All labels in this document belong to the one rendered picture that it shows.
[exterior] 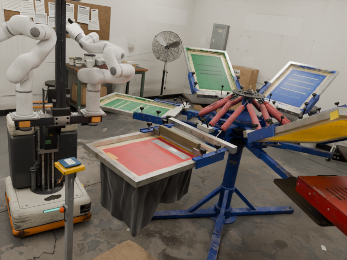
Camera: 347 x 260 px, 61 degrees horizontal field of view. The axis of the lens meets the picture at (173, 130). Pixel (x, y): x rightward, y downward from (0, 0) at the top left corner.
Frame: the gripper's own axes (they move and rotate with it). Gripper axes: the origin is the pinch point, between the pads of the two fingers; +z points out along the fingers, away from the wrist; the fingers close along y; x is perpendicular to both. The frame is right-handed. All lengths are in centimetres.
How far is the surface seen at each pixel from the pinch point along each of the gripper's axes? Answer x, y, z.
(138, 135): 29, 2, -91
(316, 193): -56, 14, -183
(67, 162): 17, 63, -77
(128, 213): 30, 51, -125
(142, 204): 15, 48, -126
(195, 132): 14, -29, -120
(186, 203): 118, -49, -171
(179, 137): 8, -7, -114
